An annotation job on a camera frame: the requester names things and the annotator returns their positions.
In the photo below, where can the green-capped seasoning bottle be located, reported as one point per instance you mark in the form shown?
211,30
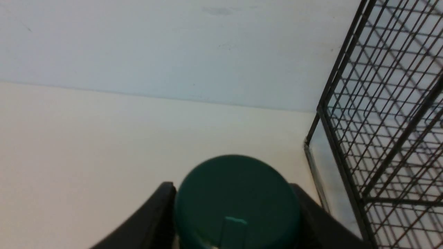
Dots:
236,202

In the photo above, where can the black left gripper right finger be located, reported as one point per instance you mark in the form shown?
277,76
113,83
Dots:
319,230

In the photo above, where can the black wire mesh shelf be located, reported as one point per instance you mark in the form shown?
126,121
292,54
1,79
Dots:
381,111

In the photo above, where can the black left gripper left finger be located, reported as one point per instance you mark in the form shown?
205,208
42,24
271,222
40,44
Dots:
150,227

